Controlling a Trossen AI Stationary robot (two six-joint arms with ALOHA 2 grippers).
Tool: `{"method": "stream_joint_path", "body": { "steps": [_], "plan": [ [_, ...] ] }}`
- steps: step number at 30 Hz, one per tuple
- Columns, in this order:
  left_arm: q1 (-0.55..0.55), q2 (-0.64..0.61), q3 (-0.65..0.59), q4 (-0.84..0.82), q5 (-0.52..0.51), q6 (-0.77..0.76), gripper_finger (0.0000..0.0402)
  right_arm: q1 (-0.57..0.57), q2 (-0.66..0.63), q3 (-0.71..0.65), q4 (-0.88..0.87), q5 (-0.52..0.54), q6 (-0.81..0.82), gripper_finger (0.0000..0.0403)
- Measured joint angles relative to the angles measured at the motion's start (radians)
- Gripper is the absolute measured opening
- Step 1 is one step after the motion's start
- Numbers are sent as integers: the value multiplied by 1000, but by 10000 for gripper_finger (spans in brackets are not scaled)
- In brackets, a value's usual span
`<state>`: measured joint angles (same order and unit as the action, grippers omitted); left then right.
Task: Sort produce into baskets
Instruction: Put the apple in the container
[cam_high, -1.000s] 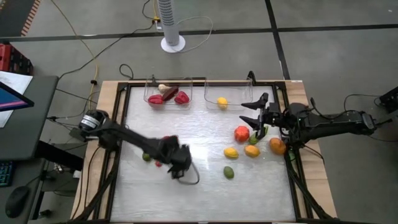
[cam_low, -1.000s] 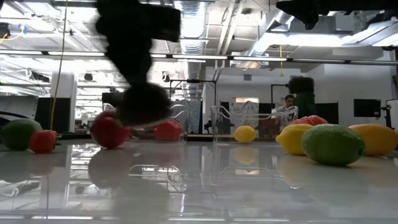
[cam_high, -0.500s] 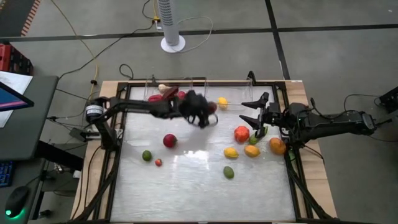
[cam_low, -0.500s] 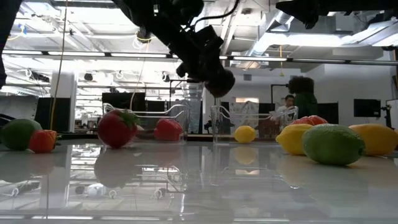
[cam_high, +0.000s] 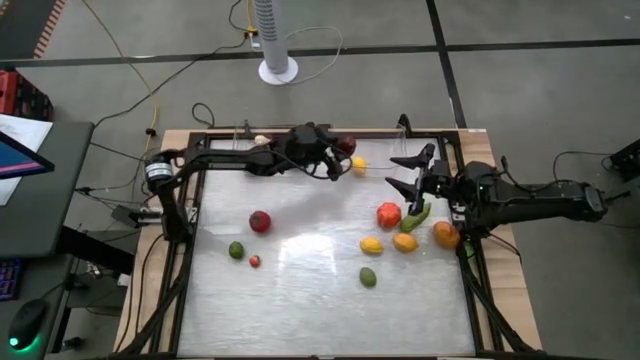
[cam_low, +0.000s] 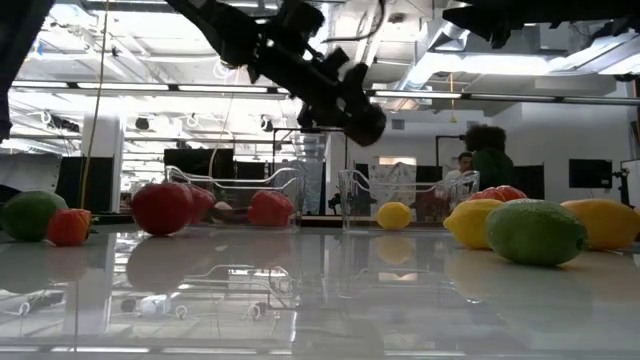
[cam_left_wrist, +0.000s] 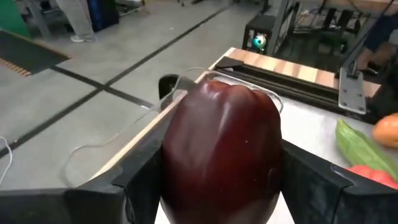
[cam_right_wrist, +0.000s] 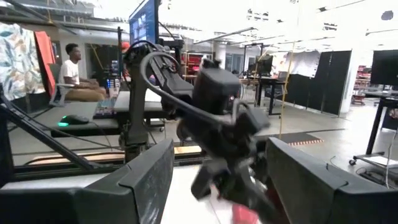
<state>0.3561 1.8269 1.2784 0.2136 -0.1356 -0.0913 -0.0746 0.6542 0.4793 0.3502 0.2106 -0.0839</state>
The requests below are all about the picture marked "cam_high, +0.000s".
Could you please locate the black table frame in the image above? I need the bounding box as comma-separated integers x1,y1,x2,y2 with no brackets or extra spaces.
118,127,542,360

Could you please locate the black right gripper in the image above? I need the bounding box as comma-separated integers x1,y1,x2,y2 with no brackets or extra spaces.
383,142,456,217

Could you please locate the large orange fruit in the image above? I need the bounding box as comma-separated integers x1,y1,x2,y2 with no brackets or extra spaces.
432,220,462,251

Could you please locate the orange-yellow mango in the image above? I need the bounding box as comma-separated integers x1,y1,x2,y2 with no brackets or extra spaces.
392,232,420,255

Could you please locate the red crate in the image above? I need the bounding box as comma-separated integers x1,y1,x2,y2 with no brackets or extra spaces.
0,69,55,122

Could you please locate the long black floor cable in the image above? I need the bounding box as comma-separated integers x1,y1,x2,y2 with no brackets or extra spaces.
93,0,252,130

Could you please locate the white cable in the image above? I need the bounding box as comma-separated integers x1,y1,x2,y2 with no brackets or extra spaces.
284,25,344,85

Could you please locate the dark red plum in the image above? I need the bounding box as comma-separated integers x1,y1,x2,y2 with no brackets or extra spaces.
335,134,358,158

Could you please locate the blue screen monitor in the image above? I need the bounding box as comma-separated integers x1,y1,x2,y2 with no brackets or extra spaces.
0,130,57,181

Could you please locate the clear plastic basket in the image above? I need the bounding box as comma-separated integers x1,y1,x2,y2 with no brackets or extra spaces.
230,119,301,154
344,123,409,179

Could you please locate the dark rug with striped edge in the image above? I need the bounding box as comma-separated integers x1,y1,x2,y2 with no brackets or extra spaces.
0,0,67,61

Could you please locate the black computer mouse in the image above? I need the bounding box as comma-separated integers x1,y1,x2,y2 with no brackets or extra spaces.
6,298,49,352

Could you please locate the green pepper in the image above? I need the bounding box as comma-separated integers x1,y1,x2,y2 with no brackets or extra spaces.
399,201,433,234

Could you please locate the black floor device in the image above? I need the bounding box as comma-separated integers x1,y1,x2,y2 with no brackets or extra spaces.
608,138,640,182

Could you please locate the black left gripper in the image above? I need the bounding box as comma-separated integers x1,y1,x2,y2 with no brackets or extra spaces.
287,122,352,182

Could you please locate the grey desk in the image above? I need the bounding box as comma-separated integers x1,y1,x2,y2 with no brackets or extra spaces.
0,107,96,259

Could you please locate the yellow cable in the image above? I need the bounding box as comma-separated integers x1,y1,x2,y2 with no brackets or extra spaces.
81,0,159,151

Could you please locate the white tower fan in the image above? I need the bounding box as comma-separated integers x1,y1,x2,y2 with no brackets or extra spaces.
251,0,300,87

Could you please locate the backlit keyboard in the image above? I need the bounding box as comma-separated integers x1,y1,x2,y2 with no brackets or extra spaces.
0,258,24,302

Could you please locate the looped black cable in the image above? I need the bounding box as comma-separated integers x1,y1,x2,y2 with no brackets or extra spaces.
191,102,217,129

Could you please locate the green avocado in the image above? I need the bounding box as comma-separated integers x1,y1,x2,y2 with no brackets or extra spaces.
358,266,379,289

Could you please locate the thin black floor cable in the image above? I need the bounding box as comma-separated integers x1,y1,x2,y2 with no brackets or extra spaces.
551,150,640,232

